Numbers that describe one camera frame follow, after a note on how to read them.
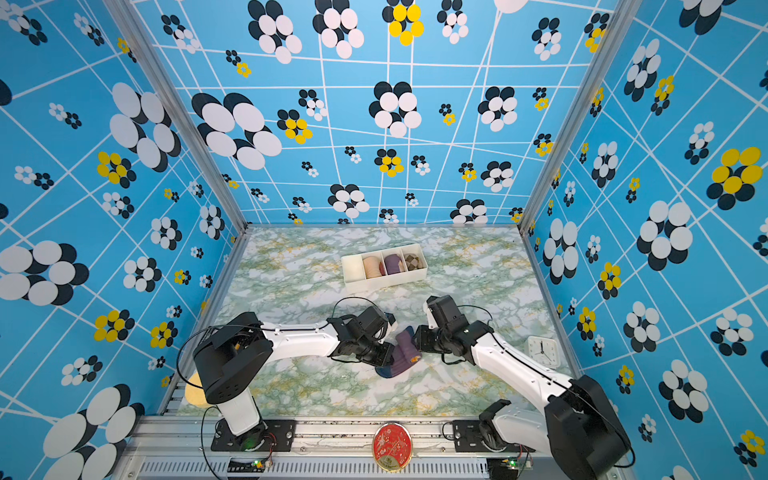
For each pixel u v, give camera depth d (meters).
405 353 0.84
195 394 0.77
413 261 1.03
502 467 0.70
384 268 1.01
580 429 0.40
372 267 1.00
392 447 0.69
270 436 0.72
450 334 0.64
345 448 0.72
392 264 1.04
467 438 0.73
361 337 0.70
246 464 0.72
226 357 0.49
